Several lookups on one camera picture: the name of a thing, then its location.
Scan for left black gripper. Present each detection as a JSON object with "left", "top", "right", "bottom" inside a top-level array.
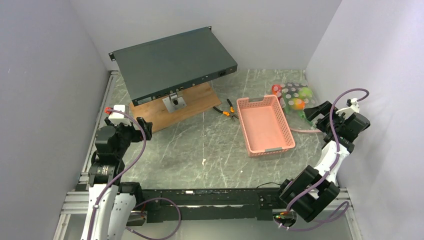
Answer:
[{"left": 105, "top": 116, "right": 152, "bottom": 158}]

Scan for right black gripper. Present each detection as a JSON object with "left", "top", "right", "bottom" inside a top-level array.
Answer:
[{"left": 303, "top": 101, "right": 348, "bottom": 134}]

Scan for green fake bean pod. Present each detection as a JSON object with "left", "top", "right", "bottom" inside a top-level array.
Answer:
[{"left": 298, "top": 110, "right": 314, "bottom": 127}]

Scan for green fake apple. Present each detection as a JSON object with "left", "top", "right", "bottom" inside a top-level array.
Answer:
[{"left": 297, "top": 87, "right": 313, "bottom": 99}]

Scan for clear zip top bag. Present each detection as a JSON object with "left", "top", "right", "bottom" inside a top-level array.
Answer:
[{"left": 271, "top": 82, "right": 321, "bottom": 134}]

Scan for orange fake fruit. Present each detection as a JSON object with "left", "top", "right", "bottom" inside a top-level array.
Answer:
[{"left": 288, "top": 98, "right": 306, "bottom": 111}]

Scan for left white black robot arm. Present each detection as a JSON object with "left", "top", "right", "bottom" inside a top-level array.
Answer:
[{"left": 81, "top": 117, "right": 153, "bottom": 240}]

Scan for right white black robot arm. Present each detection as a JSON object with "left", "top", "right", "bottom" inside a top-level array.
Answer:
[{"left": 275, "top": 98, "right": 371, "bottom": 222}]

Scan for brown wooden board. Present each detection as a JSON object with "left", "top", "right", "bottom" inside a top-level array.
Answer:
[{"left": 129, "top": 82, "right": 221, "bottom": 133}]

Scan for pink perforated plastic basket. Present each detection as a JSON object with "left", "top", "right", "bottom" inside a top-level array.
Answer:
[{"left": 236, "top": 94, "right": 296, "bottom": 157}]

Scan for dark grey rack server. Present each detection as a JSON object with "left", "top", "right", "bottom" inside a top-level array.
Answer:
[{"left": 109, "top": 26, "right": 238, "bottom": 107}]

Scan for orange black pliers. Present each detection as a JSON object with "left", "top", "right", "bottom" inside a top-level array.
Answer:
[{"left": 213, "top": 98, "right": 239, "bottom": 122}]

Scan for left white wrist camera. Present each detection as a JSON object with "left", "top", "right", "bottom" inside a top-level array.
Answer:
[{"left": 104, "top": 104, "right": 131, "bottom": 126}]

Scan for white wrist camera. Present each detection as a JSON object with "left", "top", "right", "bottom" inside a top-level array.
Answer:
[
  {"left": 104, "top": 104, "right": 131, "bottom": 126},
  {"left": 344, "top": 98, "right": 360, "bottom": 115}
]

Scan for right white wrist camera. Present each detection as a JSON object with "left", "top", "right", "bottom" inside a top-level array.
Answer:
[{"left": 344, "top": 98, "right": 360, "bottom": 115}]

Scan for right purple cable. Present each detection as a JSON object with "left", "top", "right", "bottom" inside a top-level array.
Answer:
[{"left": 274, "top": 88, "right": 370, "bottom": 232}]

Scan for metal bracket with knob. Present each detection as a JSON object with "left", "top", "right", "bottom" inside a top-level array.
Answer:
[{"left": 162, "top": 92, "right": 187, "bottom": 113}]

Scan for aluminium frame rail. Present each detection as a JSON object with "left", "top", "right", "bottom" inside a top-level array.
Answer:
[{"left": 53, "top": 70, "right": 120, "bottom": 240}]

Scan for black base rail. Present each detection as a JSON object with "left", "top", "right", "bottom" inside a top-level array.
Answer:
[{"left": 135, "top": 187, "right": 287, "bottom": 223}]

